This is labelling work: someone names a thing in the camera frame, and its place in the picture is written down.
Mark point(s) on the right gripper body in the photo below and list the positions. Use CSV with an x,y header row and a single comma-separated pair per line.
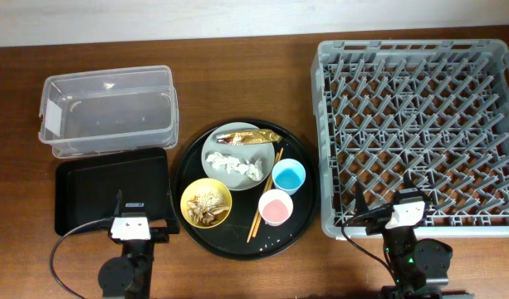
x,y
378,223

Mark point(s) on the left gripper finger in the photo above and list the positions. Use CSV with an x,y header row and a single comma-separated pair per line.
x,y
170,217
119,200

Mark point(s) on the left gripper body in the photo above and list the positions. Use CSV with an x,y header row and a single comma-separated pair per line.
x,y
159,235

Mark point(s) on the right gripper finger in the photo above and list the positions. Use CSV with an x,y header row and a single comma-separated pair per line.
x,y
361,206
407,181

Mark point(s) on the food scraps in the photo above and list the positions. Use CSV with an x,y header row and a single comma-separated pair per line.
x,y
207,208

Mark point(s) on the yellow bowl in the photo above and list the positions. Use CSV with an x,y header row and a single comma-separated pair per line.
x,y
202,185

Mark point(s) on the white tissue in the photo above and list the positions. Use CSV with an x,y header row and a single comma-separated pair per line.
x,y
254,171
226,163

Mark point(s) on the blue cup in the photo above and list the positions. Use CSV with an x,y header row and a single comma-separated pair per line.
x,y
288,175

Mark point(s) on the grey plate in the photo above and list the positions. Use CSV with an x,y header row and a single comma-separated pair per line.
x,y
245,153

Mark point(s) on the pink cup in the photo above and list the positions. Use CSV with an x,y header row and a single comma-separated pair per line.
x,y
275,207

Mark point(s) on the gold foil wrapper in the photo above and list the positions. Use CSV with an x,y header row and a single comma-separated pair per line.
x,y
248,137

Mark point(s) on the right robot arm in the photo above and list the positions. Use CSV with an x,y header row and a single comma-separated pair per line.
x,y
419,267

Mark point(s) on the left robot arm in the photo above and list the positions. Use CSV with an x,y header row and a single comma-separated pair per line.
x,y
130,274

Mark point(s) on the grey dishwasher rack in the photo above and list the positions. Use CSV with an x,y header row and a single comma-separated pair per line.
x,y
436,111

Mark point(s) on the black rectangular tray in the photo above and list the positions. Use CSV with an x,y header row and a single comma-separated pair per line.
x,y
86,188

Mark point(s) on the round black serving tray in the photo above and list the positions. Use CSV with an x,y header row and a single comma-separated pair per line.
x,y
229,239

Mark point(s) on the clear plastic bin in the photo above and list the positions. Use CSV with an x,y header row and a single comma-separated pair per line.
x,y
99,112

